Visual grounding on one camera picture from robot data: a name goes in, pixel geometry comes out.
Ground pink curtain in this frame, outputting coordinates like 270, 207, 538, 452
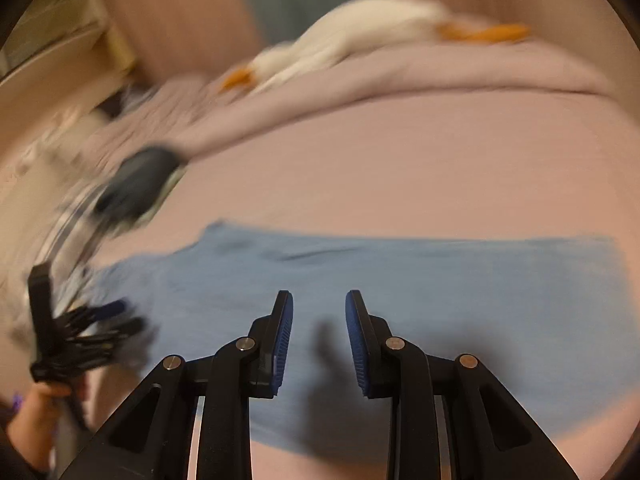
94, 0, 263, 78

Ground white goose plush toy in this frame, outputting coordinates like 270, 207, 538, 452
219, 0, 532, 95

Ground white furniture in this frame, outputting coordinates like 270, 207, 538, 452
0, 0, 138, 128

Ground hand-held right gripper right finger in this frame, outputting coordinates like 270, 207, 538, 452
345, 290, 581, 480

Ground folded dark blue jeans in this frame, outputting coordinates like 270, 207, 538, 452
94, 146, 182, 227

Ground person's left hand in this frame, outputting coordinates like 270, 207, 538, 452
9, 382, 72, 466

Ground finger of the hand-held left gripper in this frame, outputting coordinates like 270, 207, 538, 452
57, 316, 147, 361
56, 299, 130, 328

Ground light green folded cloth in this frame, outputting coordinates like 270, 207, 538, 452
137, 164, 189, 226

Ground pink bed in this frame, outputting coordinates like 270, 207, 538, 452
0, 80, 640, 480

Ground striped cloth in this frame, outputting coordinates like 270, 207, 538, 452
42, 182, 108, 313

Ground light blue denim pants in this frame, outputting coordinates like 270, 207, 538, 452
92, 220, 626, 457

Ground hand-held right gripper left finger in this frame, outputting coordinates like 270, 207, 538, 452
57, 290, 294, 480

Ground pink duvet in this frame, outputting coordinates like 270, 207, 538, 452
75, 40, 618, 173

